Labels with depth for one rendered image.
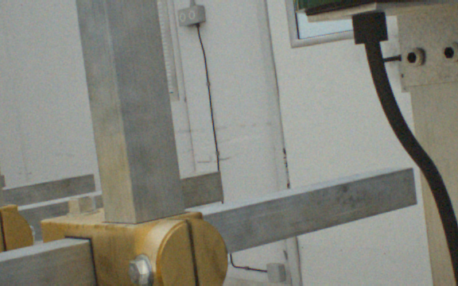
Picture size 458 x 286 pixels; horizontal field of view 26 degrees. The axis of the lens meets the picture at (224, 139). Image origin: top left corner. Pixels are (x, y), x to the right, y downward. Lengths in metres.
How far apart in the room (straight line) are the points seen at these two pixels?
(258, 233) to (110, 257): 0.13
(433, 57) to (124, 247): 0.25
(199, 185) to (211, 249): 0.39
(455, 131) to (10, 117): 6.55
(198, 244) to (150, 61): 0.11
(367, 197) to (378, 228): 3.43
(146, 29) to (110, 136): 0.07
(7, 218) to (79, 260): 0.18
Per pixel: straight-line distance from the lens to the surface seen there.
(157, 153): 0.57
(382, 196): 0.75
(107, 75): 0.57
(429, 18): 0.38
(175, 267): 0.54
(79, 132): 6.06
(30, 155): 6.69
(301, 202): 0.69
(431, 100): 0.38
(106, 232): 0.58
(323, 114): 4.30
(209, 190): 0.95
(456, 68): 0.37
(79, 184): 1.16
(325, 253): 4.44
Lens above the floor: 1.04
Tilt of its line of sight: 3 degrees down
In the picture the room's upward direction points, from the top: 7 degrees counter-clockwise
